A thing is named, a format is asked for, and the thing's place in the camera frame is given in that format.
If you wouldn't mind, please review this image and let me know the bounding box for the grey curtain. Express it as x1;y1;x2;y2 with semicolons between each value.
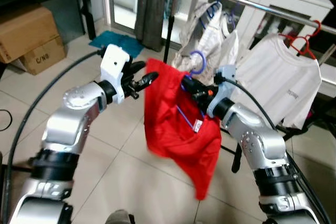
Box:
134;0;166;51

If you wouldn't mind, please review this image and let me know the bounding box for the white t-shirt with grey print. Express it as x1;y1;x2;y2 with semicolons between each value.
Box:
235;34;322;130

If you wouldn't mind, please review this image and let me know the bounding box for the chrome and black clothes rack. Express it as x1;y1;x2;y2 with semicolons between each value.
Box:
162;0;336;173

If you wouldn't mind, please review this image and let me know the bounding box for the purple plastic hanger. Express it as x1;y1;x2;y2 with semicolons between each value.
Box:
226;8;238;30
176;51;207;130

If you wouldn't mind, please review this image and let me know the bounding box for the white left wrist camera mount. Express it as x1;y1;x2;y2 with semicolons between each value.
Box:
100;44;132;104

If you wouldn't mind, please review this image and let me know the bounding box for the pale denim garment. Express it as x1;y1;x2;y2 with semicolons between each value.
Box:
172;1;233;86

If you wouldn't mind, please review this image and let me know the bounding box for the large plain cardboard box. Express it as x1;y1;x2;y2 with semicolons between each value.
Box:
0;5;60;63

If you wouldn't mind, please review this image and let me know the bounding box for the plain red garment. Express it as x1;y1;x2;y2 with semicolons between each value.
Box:
144;59;223;201

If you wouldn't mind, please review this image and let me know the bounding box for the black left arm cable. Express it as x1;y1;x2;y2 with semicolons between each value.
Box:
0;50;107;220

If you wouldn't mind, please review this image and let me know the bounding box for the red plastic hanger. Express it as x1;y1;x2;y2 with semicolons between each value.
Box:
278;20;322;60

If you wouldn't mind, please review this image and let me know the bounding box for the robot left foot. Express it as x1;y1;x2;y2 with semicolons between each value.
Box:
105;209;135;224

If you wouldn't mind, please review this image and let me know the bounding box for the white t-shirt with round logo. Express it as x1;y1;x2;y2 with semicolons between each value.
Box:
215;29;240;86

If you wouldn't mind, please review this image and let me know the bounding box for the teal floor mat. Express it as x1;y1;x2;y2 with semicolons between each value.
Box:
88;30;145;60

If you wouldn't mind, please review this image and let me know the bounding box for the blue plastic hanger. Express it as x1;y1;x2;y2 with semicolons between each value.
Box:
205;0;224;21

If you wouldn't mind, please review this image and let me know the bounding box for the small printed cardboard box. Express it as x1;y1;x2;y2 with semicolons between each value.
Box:
18;35;68;76

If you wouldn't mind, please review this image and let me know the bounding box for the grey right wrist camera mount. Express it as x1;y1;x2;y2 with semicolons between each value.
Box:
206;65;237;118

